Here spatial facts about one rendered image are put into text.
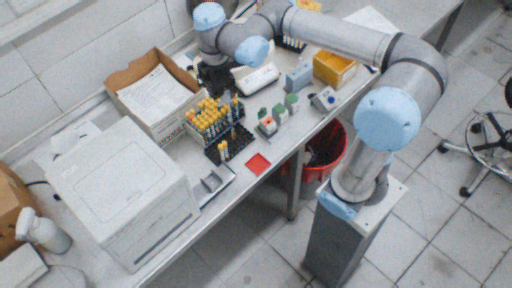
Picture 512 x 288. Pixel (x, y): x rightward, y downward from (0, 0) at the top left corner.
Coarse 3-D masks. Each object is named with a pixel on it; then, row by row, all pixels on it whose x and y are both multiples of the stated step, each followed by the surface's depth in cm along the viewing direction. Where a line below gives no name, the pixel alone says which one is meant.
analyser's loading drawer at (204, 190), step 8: (224, 160) 142; (224, 168) 142; (232, 168) 140; (208, 176) 140; (216, 176) 139; (224, 176) 141; (232, 176) 141; (200, 184) 140; (208, 184) 139; (216, 184) 139; (224, 184) 139; (200, 192) 138; (208, 192) 138; (216, 192) 138; (200, 200) 137
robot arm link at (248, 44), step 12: (228, 24) 99; (252, 24) 99; (264, 24) 100; (216, 36) 99; (228, 36) 98; (240, 36) 97; (252, 36) 97; (264, 36) 100; (216, 48) 102; (228, 48) 99; (240, 48) 97; (252, 48) 96; (264, 48) 98; (240, 60) 99; (252, 60) 97
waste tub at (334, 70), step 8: (320, 56) 164; (328, 56) 169; (336, 56) 170; (312, 64) 163; (320, 64) 159; (328, 64) 169; (336, 64) 169; (344, 64) 169; (352, 64) 157; (312, 72) 167; (320, 72) 163; (328, 72) 159; (336, 72) 155; (344, 72) 157; (352, 72) 163; (328, 80) 162; (336, 80) 158; (344, 80) 162; (336, 88) 162
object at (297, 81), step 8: (304, 64) 157; (288, 72) 155; (296, 72) 155; (304, 72) 156; (288, 80) 157; (296, 80) 156; (304, 80) 160; (288, 88) 160; (296, 88) 160; (304, 88) 163
